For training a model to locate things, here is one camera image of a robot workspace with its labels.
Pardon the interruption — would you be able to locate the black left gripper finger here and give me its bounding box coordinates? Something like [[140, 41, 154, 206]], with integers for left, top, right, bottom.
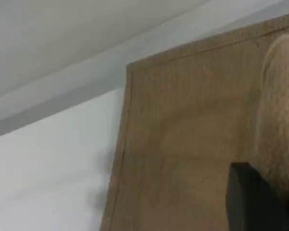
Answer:
[[227, 162, 289, 231]]

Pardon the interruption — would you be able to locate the brown jute tote bag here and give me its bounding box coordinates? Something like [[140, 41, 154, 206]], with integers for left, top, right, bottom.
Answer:
[[100, 13, 289, 231]]

